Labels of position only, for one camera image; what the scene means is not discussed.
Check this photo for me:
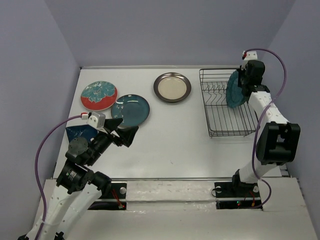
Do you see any red teal floral plate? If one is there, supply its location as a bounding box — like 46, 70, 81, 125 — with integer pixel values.
80, 81, 118, 112

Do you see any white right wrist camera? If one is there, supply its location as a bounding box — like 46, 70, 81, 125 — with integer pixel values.
242, 50, 258, 61

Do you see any teal scalloped embossed plate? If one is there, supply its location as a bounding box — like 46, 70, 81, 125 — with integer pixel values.
226, 70, 246, 109

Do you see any black wire dish rack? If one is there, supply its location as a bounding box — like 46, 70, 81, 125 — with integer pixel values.
198, 67, 258, 138

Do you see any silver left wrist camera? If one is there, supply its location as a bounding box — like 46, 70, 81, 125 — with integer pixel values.
86, 112, 106, 129

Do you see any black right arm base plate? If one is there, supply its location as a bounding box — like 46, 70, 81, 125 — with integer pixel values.
211, 181, 262, 210

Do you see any brown rimmed cream plate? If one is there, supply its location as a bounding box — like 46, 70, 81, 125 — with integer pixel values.
153, 72, 192, 103

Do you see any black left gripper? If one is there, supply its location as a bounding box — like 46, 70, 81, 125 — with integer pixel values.
87, 117, 140, 164

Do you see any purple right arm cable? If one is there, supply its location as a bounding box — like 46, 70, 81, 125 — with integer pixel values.
246, 48, 288, 208

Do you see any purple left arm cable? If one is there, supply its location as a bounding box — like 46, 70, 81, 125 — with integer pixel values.
34, 113, 89, 240

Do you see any dark blue square plate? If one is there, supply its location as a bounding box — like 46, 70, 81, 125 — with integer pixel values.
65, 125, 99, 142

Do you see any dark blue round plate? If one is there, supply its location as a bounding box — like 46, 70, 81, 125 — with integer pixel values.
110, 94, 150, 128

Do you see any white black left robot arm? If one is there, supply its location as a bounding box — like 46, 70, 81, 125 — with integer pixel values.
19, 112, 139, 240

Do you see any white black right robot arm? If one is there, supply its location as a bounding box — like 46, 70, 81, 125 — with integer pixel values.
230, 59, 301, 196

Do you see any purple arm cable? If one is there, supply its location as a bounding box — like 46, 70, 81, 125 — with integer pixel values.
34, 113, 89, 240
246, 48, 288, 208

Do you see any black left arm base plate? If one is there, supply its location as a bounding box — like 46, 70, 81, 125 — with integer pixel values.
88, 181, 127, 211

